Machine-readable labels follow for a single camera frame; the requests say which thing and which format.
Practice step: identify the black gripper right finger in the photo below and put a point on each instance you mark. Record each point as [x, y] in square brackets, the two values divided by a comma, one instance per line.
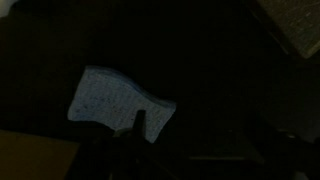
[293, 160]

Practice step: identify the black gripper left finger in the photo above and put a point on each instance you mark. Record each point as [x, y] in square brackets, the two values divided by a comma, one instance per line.
[126, 160]

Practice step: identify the blue sponge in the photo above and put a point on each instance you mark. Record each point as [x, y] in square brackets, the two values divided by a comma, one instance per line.
[110, 100]

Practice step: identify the large cardboard box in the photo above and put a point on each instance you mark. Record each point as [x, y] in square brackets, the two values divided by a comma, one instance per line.
[30, 156]

